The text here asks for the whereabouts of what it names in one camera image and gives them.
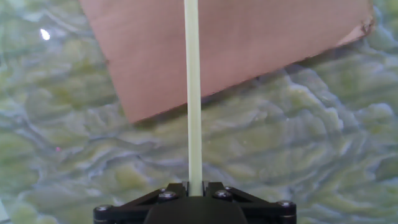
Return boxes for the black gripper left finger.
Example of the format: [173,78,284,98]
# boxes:
[93,182,190,224]

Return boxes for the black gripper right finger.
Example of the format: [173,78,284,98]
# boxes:
[203,182,297,224]

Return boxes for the brown cardboard sheet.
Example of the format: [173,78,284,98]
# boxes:
[77,0,376,124]

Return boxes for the green marble pattern mat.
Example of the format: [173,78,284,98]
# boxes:
[0,0,398,224]

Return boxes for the light green plastic flyswatter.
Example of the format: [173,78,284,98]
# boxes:
[183,0,204,197]

